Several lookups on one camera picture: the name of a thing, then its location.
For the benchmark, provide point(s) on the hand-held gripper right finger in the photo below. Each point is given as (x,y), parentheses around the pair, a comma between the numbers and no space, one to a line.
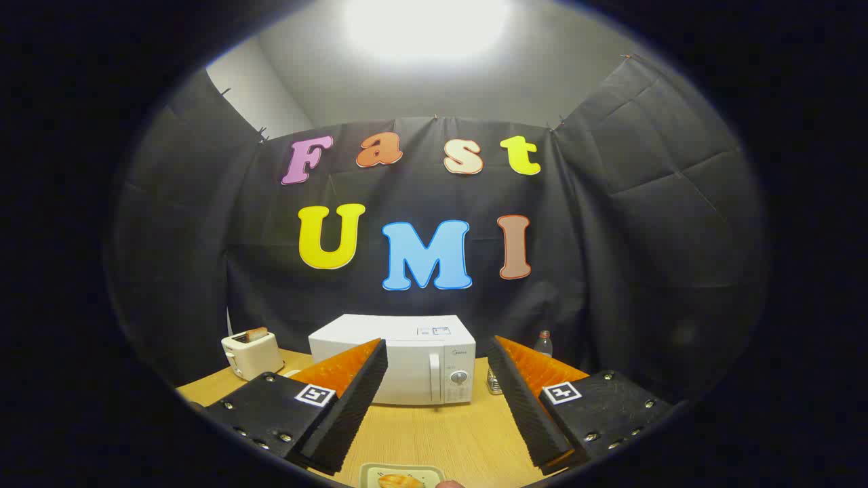
(519,400)

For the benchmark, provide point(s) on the clear plastic water bottle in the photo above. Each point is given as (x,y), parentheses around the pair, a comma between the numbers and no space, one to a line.
(543,346)

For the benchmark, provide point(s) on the brown toast slice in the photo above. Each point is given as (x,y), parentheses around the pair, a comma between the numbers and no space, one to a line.
(257,333)

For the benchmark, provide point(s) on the pale rectangular tray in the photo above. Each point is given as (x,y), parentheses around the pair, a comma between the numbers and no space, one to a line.
(369,474)

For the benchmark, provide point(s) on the black backdrop cloth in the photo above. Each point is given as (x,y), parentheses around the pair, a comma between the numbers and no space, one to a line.
(203,271)

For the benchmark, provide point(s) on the white microwave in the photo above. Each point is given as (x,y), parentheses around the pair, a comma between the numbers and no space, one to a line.
(420,366)

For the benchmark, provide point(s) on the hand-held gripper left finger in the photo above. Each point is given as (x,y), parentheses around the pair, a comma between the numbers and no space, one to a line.
(359,393)

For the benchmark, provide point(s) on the white toaster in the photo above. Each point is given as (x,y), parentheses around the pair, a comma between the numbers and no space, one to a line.
(254,356)

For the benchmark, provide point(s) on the golden bread bun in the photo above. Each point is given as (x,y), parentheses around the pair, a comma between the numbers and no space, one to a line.
(400,482)

